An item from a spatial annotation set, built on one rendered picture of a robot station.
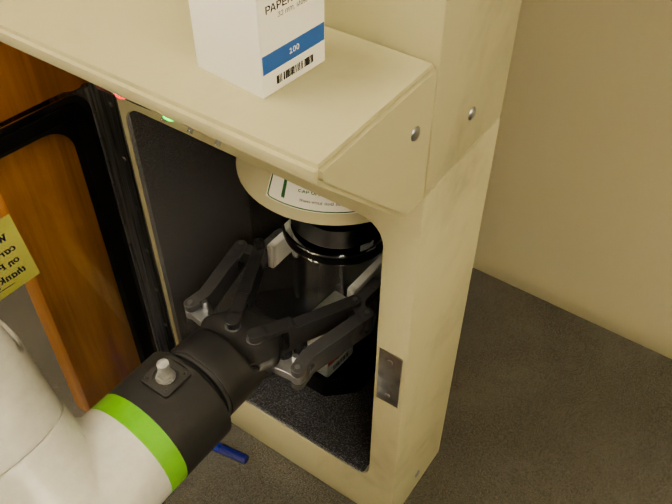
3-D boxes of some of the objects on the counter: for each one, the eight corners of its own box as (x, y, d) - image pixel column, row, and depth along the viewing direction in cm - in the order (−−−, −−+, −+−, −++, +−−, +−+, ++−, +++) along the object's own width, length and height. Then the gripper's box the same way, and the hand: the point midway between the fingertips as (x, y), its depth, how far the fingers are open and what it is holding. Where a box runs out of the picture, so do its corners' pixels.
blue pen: (150, 413, 92) (148, 408, 92) (249, 458, 88) (248, 453, 87) (144, 420, 92) (142, 415, 91) (244, 466, 87) (243, 461, 87)
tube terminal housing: (292, 266, 110) (249, -463, 55) (494, 371, 97) (698, -449, 42) (172, 384, 95) (-47, -447, 41) (390, 526, 82) (498, -418, 28)
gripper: (294, 430, 57) (446, 257, 70) (98, 302, 66) (265, 169, 79) (297, 480, 62) (438, 310, 75) (115, 355, 71) (269, 222, 84)
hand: (336, 251), depth 76 cm, fingers closed on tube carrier, 9 cm apart
